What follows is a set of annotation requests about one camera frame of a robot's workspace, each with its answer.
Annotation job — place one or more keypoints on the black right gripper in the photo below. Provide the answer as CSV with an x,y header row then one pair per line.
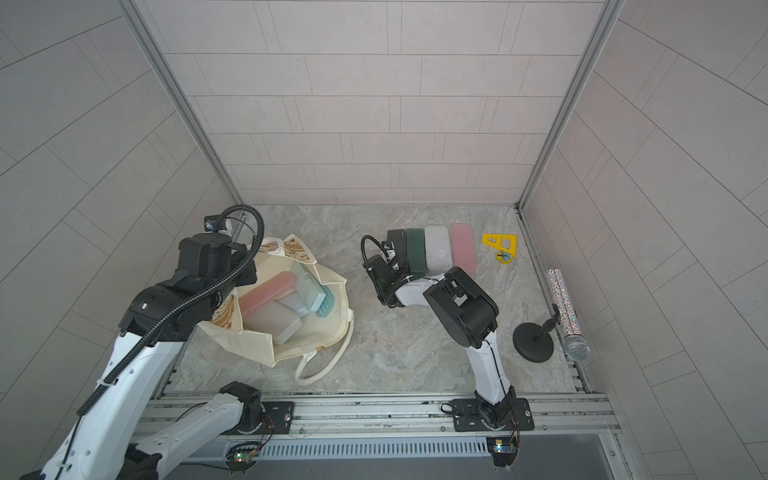
x,y
405,272

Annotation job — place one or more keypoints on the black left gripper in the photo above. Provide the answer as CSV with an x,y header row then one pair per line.
x,y
251,275

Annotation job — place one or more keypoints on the black pencil case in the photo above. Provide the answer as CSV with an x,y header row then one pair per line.
x,y
397,239

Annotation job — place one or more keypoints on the dark green pencil case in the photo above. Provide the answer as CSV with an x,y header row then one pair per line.
x,y
416,251

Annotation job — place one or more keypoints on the translucent white pencil case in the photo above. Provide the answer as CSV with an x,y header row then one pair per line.
x,y
276,320

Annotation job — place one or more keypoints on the white grey pencil case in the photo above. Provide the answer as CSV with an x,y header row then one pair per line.
x,y
438,249

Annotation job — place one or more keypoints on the light teal pencil case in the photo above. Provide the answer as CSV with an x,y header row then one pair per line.
x,y
317,298

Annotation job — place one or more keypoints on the pink pencil case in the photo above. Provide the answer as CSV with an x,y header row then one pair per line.
x,y
463,248

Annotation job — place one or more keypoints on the floral canvas tote bag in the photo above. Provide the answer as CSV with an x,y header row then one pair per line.
x,y
319,344

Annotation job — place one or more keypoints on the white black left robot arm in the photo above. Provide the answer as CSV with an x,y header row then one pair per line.
x,y
153,331

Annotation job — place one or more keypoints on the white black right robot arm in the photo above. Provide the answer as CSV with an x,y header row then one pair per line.
x,y
469,316

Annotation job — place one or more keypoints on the salmon red pencil case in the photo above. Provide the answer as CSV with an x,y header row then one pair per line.
x,y
273,289

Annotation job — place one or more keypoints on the yellow triangular wooden toy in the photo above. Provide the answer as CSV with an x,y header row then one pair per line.
x,y
505,246

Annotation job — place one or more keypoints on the black microphone stand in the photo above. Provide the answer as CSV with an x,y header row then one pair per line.
x,y
533,342

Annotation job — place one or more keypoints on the left circuit board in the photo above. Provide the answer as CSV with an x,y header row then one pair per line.
x,y
242,457

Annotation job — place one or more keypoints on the circuit board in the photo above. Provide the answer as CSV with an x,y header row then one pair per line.
x,y
242,457
503,450

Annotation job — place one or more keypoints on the glittery silver microphone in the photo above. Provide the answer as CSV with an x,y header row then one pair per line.
x,y
575,346

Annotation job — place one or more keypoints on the right circuit board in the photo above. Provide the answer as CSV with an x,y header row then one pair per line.
x,y
503,450

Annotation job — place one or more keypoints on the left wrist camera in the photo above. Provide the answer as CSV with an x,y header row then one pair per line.
x,y
213,225

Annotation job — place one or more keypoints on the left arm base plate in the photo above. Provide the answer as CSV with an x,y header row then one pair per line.
x,y
270,417

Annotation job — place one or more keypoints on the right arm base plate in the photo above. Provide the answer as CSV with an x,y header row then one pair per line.
x,y
476,415

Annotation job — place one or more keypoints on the aluminium mounting rail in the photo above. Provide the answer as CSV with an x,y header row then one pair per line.
x,y
315,416

